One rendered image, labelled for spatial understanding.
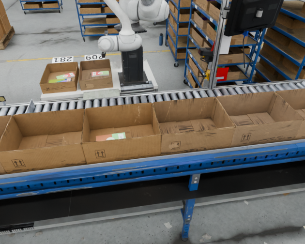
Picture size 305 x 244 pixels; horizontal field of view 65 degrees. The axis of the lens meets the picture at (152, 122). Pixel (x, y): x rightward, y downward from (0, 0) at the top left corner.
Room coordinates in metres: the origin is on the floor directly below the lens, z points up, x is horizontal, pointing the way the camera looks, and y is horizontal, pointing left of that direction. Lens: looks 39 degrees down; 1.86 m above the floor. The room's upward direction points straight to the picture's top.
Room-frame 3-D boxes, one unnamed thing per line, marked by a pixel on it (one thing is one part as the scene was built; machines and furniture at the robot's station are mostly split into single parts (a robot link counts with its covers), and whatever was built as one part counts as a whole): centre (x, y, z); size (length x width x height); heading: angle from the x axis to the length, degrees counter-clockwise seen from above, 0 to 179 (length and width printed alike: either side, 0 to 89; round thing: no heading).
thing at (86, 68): (2.01, 0.52, 0.80); 0.38 x 0.28 x 0.10; 11
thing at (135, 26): (2.01, 0.20, 1.24); 0.22 x 0.18 x 0.06; 112
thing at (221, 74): (1.89, -0.58, 0.85); 0.16 x 0.01 x 0.13; 99
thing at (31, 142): (0.94, 0.56, 0.97); 0.39 x 0.29 x 0.17; 99
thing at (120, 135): (0.95, 0.22, 0.92); 0.16 x 0.11 x 0.07; 101
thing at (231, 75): (2.55, -0.78, 0.59); 0.40 x 0.30 x 0.10; 7
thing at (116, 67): (2.06, 0.50, 0.74); 1.00 x 0.58 x 0.03; 102
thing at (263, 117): (1.13, -0.60, 0.97); 0.39 x 0.29 x 0.17; 99
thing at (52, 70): (1.95, 0.82, 0.80); 0.38 x 0.28 x 0.10; 9
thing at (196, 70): (3.03, -0.70, 0.39); 0.40 x 0.30 x 0.10; 10
